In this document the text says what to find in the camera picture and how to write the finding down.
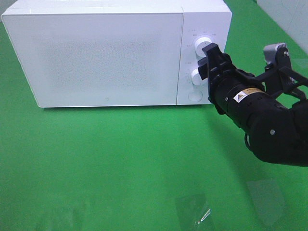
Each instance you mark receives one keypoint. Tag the clear tape patch centre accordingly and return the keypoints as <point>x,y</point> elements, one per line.
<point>194,213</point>

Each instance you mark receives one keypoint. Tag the white microwave oven body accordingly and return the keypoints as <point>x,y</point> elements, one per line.
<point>211,18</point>

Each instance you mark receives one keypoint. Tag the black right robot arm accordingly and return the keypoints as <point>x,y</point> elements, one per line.
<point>270,108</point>

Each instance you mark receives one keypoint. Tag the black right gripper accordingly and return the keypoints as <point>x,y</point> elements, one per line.
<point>230,87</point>

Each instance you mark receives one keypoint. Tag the white microwave knob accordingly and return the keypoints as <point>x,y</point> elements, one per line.
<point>196,78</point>
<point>200,44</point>

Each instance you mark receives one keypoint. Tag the clear tape patch far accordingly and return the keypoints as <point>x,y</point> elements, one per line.
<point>302,62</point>

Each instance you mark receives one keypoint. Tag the round white door button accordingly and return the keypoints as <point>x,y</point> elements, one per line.
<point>195,96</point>

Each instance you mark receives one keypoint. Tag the white microwave door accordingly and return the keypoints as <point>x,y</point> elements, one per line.
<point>81,60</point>

